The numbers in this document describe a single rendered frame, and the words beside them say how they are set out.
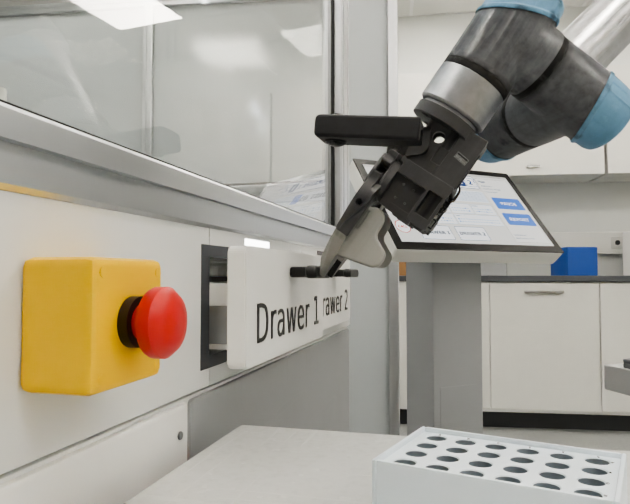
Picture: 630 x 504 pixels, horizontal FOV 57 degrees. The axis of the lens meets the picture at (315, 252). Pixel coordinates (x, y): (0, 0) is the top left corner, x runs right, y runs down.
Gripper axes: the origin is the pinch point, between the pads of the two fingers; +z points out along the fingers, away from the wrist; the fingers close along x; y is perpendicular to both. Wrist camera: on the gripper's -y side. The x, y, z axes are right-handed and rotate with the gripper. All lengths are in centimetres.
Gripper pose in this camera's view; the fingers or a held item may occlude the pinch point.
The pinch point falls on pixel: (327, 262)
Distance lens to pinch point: 64.2
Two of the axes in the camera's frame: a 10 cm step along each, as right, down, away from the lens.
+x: 2.5, 0.4, 9.7
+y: 7.9, 5.6, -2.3
